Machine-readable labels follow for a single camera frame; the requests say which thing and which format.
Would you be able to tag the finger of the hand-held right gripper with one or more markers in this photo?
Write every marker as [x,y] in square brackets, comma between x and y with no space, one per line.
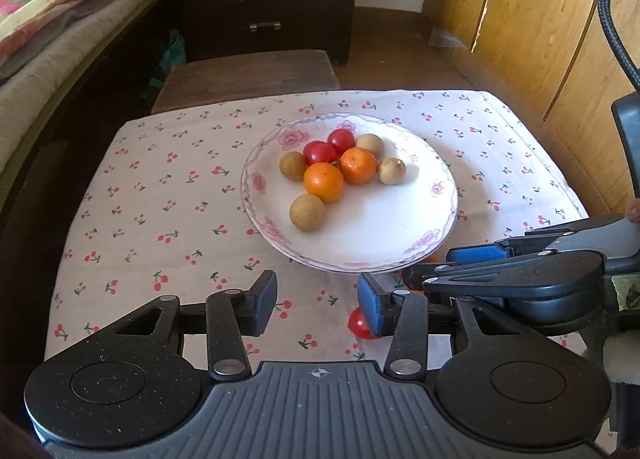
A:
[465,279]
[480,253]

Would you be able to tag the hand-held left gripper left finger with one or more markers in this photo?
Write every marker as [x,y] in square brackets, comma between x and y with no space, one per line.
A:
[265,300]

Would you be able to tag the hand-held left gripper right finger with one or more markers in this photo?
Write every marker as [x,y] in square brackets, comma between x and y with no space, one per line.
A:
[372,308]

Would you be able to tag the red cherry tomato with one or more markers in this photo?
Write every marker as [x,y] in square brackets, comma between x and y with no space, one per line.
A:
[342,139]
[319,153]
[357,326]

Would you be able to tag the white floral plate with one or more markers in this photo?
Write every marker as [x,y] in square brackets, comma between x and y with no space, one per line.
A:
[375,219]

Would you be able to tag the brown longan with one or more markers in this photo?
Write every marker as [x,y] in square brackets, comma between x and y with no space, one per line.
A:
[371,145]
[391,171]
[291,166]
[306,211]

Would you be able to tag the orange mandarin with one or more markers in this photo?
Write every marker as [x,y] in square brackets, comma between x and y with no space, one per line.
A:
[324,183]
[358,166]

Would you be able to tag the cherry print tablecloth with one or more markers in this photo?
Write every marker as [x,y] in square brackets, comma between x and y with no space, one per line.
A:
[175,189]

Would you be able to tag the grey paper scrap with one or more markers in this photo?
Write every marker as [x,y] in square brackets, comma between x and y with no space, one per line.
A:
[445,37]

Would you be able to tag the dark wooden stool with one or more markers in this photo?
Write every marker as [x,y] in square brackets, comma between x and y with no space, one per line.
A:
[250,74]

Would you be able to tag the yellow wooden wardrobe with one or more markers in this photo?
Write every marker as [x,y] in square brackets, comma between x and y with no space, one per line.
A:
[540,24]

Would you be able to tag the teal cloth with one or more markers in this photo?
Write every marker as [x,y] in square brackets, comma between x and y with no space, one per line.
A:
[172,51]

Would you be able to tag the bed with colourful blanket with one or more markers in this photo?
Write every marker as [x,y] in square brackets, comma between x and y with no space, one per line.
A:
[55,59]

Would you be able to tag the dark wooden bed frame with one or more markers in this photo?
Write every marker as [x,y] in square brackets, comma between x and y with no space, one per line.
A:
[75,129]

